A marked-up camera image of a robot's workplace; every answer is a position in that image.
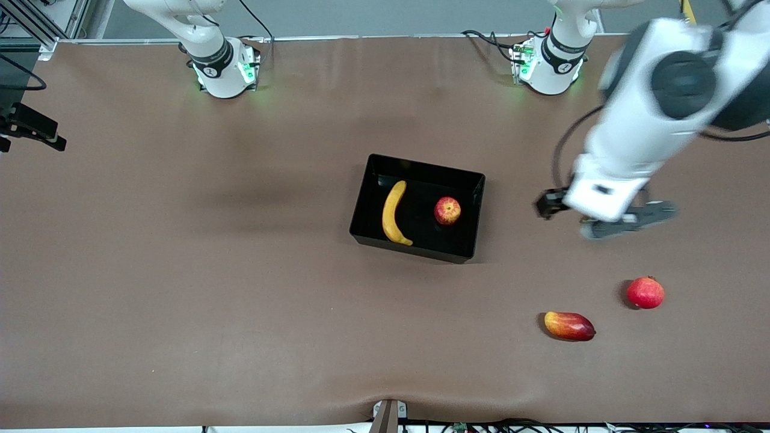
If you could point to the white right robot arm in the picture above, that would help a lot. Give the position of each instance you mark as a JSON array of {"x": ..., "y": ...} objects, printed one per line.
[{"x": 219, "y": 72}]

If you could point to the red pomegranate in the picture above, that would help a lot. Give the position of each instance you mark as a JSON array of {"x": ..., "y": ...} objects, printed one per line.
[{"x": 645, "y": 293}]

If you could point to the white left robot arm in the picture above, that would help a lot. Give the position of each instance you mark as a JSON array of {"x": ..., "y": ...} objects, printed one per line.
[{"x": 637, "y": 120}]

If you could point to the metal table clamp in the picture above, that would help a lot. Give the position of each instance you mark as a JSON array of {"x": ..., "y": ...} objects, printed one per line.
[{"x": 388, "y": 418}]

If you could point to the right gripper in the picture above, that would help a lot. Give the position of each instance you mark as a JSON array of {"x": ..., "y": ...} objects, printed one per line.
[{"x": 25, "y": 123}]

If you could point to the black plastic box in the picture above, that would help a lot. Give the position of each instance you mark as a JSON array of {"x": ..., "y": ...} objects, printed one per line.
[{"x": 421, "y": 234}]

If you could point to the red yellow apple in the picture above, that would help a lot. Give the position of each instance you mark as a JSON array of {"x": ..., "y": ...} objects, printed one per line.
[{"x": 447, "y": 210}]

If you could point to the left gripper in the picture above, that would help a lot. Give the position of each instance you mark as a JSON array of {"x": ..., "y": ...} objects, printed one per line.
[{"x": 550, "y": 202}]

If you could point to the brown table mat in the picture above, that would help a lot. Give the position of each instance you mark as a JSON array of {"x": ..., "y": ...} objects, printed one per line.
[{"x": 180, "y": 300}]

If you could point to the red yellow mango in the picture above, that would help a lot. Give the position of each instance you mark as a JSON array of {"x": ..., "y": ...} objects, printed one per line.
[{"x": 568, "y": 326}]

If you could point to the yellow banana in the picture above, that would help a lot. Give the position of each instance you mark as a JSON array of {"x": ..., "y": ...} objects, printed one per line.
[{"x": 391, "y": 216}]

